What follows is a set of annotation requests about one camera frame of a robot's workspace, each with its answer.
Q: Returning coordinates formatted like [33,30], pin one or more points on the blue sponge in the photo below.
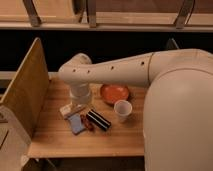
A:
[76,124]

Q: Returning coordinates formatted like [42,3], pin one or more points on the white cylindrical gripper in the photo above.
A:
[81,93]

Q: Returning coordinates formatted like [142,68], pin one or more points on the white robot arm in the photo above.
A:
[178,107]

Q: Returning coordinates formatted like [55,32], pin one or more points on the right dark divider panel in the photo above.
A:
[171,44]

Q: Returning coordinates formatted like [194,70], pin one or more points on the left wooden divider panel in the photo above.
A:
[24,97]

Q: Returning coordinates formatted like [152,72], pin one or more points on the orange plate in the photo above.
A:
[110,94]

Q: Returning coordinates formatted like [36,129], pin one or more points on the black striped box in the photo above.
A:
[98,120]

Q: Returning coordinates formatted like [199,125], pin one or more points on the white snack packet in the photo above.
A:
[68,110]

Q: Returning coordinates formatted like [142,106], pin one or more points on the white paper cup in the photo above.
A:
[122,109]

